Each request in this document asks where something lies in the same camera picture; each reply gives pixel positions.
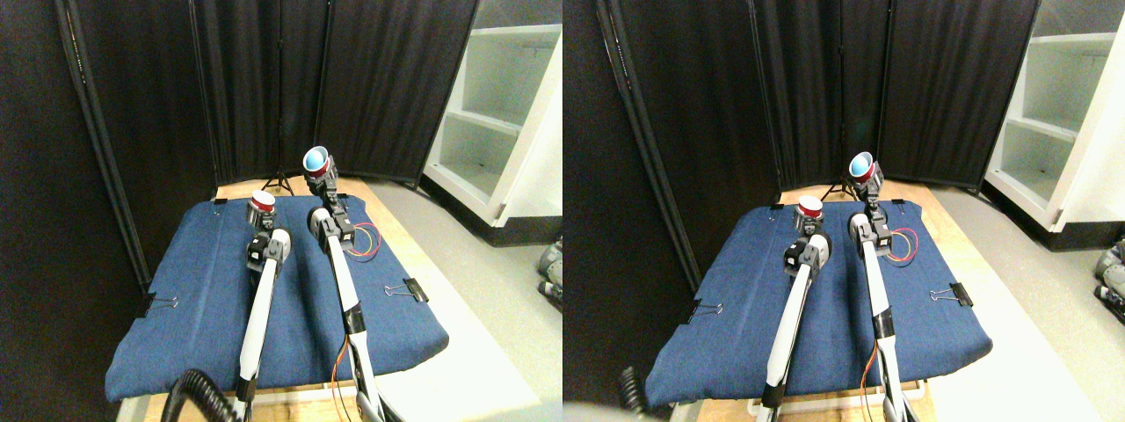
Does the black ribbed hose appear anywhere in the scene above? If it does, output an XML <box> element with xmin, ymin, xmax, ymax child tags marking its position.
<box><xmin>158</xmin><ymin>369</ymin><xmax>243</xmax><ymax>422</ymax></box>
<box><xmin>620</xmin><ymin>367</ymin><xmax>652</xmax><ymax>415</ymax></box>

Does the white shelf unit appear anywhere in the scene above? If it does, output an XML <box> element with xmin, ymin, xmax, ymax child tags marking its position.
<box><xmin>983</xmin><ymin>0</ymin><xmax>1125</xmax><ymax>256</ymax></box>
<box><xmin>420</xmin><ymin>0</ymin><xmax>563</xmax><ymax>250</ymax></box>

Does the black tripod stand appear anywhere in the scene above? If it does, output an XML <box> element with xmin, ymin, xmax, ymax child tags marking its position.
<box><xmin>257</xmin><ymin>0</ymin><xmax>296</xmax><ymax>201</ymax></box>
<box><xmin>820</xmin><ymin>0</ymin><xmax>859</xmax><ymax>205</ymax></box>

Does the orange wire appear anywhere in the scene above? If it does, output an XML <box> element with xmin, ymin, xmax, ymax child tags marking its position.
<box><xmin>860</xmin><ymin>343</ymin><xmax>883</xmax><ymax>416</ymax></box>
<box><xmin>330</xmin><ymin>338</ymin><xmax>353</xmax><ymax>416</ymax></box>

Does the grey black equipment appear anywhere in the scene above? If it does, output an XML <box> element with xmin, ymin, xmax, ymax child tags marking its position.
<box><xmin>1092</xmin><ymin>237</ymin><xmax>1125</xmax><ymax>319</ymax></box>
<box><xmin>536</xmin><ymin>236</ymin><xmax>563</xmax><ymax>315</ymax></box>

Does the red wire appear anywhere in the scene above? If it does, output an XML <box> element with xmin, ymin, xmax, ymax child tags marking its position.
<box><xmin>886</xmin><ymin>227</ymin><xmax>920</xmax><ymax>266</ymax></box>
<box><xmin>345</xmin><ymin>222</ymin><xmax>382</xmax><ymax>263</ymax></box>

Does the dark blue cloth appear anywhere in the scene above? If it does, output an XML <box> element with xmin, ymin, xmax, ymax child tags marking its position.
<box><xmin>104</xmin><ymin>195</ymin><xmax>449</xmax><ymax>404</ymax></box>
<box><xmin>644</xmin><ymin>200</ymin><xmax>992</xmax><ymax>407</ymax></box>

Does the black curtain pole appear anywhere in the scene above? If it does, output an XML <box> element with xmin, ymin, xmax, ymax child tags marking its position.
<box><xmin>598</xmin><ymin>0</ymin><xmax>706</xmax><ymax>304</ymax></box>
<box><xmin>54</xmin><ymin>0</ymin><xmax>152</xmax><ymax>295</ymax></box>

